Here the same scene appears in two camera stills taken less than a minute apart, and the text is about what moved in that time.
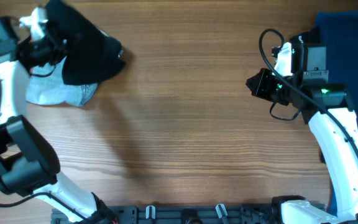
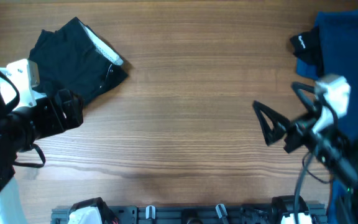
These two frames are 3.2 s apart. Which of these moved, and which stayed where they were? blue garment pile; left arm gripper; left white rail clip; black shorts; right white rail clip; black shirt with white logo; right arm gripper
Moved: left arm gripper; right arm gripper; black shorts
Stayed: left white rail clip; blue garment pile; right white rail clip; black shirt with white logo
